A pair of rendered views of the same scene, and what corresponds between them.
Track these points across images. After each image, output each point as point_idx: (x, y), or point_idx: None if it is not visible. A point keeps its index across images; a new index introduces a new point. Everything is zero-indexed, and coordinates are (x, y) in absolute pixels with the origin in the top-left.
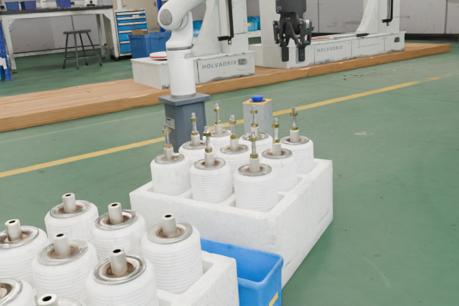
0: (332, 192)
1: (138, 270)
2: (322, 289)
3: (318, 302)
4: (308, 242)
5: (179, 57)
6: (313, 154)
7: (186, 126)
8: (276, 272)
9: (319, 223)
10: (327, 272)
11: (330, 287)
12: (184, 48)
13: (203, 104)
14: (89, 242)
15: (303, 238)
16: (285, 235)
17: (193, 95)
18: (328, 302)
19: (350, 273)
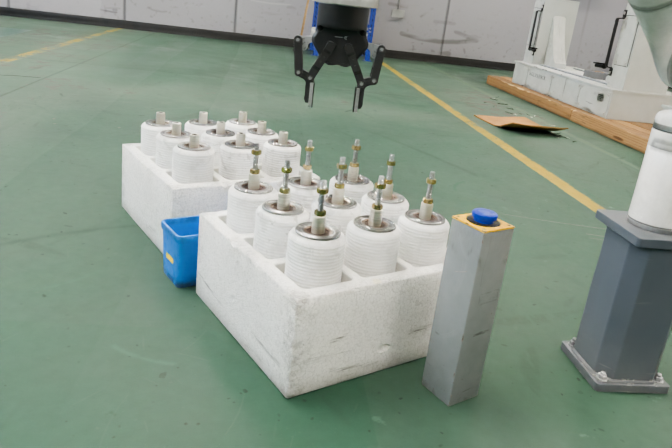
0: (289, 350)
1: (165, 134)
2: (168, 314)
3: (157, 304)
4: (234, 323)
5: (648, 142)
6: (294, 259)
7: (597, 265)
8: (169, 234)
9: (255, 338)
10: (186, 329)
11: (165, 319)
12: (657, 126)
13: (636, 252)
14: (263, 163)
15: (228, 303)
16: (208, 252)
17: (639, 226)
18: (149, 307)
19: (164, 340)
